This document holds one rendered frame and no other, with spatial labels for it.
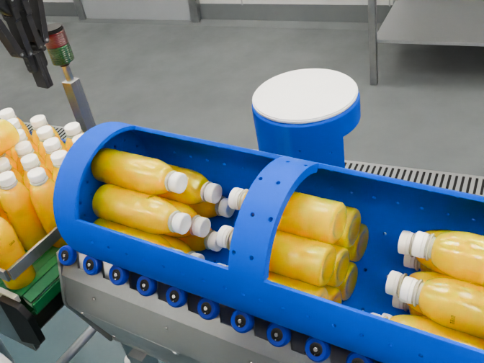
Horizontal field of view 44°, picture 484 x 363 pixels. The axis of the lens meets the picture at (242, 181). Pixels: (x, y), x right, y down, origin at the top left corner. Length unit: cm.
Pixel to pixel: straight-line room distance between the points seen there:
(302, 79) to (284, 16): 310
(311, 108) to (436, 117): 196
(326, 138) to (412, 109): 202
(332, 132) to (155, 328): 64
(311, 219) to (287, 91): 70
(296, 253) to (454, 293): 24
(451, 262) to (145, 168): 57
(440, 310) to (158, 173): 55
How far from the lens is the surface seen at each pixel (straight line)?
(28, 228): 147
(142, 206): 111
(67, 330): 259
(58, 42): 172
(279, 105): 154
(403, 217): 109
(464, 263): 89
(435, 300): 89
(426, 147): 318
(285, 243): 96
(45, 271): 145
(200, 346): 121
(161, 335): 126
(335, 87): 159
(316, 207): 95
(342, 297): 108
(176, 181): 110
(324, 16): 462
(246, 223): 92
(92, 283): 133
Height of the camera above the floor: 180
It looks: 36 degrees down
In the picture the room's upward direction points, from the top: 11 degrees counter-clockwise
